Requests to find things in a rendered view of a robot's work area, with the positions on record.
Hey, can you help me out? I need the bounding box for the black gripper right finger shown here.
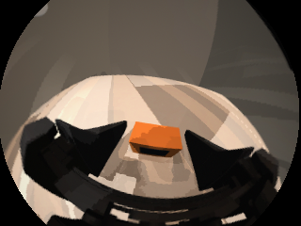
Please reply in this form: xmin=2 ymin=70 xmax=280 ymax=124
xmin=184 ymin=129 xmax=256 ymax=192

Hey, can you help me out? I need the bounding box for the orange block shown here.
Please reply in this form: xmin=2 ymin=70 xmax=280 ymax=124
xmin=128 ymin=121 xmax=183 ymax=158

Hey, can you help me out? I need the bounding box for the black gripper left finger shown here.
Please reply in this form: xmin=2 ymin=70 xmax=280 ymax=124
xmin=55 ymin=120 xmax=128 ymax=177

